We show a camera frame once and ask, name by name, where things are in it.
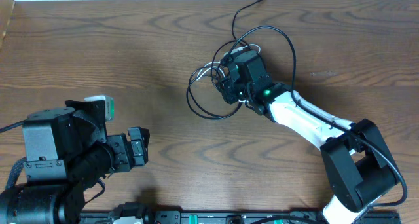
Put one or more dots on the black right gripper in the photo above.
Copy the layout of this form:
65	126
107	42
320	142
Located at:
226	87

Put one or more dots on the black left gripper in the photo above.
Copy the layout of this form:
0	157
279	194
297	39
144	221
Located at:
141	143

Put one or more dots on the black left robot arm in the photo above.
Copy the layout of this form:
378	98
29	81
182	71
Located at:
68	151

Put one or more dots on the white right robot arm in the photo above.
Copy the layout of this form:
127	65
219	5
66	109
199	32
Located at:
358	163

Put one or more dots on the green rail clamp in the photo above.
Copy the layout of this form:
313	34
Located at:
193	219

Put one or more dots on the black aluminium mounting rail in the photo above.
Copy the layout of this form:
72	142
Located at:
134	212

